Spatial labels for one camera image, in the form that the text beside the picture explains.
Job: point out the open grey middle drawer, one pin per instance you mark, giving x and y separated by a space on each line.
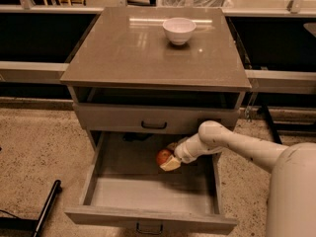
125 188

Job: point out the wire mesh basket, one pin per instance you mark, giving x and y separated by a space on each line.
195 3

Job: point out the black chair leg left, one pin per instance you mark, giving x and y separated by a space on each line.
34 226

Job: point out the closed grey top drawer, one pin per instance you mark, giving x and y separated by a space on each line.
121 118

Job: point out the black stand leg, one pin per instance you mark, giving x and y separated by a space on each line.
265 113

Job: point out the red apple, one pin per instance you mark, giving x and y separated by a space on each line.
163 156

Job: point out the grey drawer cabinet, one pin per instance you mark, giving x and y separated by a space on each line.
126 59

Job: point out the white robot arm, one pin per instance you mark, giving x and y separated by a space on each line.
292 197

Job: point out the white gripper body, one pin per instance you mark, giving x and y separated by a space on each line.
183 152

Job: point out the white bowl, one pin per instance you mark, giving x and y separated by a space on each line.
179 30

